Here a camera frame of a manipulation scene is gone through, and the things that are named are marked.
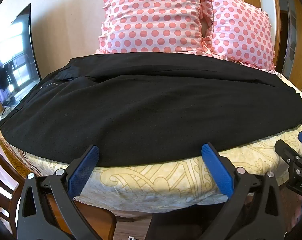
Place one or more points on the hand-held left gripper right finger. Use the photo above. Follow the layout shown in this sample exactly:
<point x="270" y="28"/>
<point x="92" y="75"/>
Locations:
<point x="217" y="168"/>

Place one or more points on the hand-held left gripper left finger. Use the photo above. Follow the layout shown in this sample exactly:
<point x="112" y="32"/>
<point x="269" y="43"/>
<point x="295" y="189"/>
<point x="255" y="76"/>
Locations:
<point x="82" y="171"/>

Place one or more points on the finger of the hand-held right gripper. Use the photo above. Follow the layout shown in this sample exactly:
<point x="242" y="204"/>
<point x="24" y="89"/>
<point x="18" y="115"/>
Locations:
<point x="287" y="152"/>

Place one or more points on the black pants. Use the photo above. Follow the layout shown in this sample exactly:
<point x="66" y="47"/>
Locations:
<point x="151" y="110"/>

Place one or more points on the yellow patterned bed sheet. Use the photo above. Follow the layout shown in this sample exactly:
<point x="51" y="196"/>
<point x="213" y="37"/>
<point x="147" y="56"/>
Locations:
<point x="166" y="180"/>

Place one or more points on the wooden chair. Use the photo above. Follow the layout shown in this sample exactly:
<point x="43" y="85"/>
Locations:
<point x="5" y="180"/>

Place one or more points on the pink polka dot pillow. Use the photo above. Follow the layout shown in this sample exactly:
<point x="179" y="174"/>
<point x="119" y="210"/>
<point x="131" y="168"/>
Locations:
<point x="153" y="17"/>
<point x="241" y="32"/>

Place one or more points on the flat screen television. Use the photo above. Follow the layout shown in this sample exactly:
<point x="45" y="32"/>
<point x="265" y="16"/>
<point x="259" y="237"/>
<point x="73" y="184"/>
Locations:
<point x="14" y="60"/>

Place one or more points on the wooden headboard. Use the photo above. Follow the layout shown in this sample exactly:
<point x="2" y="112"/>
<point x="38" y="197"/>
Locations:
<point x="271" y="17"/>

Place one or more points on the wooden bed frame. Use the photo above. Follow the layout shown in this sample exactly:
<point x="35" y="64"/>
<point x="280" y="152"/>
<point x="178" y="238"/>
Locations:
<point x="90" y="215"/>

